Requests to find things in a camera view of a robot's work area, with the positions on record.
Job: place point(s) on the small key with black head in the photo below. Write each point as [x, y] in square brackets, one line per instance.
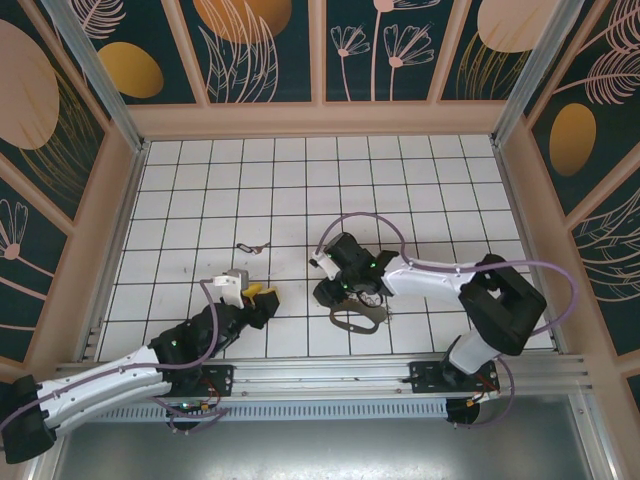
[260, 247]

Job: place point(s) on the aluminium side rail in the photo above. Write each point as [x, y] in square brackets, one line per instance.
[515, 200]

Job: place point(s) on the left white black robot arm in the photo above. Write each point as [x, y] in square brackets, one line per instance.
[100, 385]

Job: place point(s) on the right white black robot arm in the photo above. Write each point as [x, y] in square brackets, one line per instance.
[430, 282]

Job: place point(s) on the grey metal sheet panel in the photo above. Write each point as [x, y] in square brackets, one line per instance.
[320, 450]

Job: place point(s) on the metal keyring holder with rings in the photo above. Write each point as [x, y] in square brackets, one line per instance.
[372, 315]

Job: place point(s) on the aluminium corner post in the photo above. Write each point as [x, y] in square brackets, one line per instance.
[100, 80]
[534, 70]

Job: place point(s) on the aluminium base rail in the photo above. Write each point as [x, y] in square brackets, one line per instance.
[320, 377]

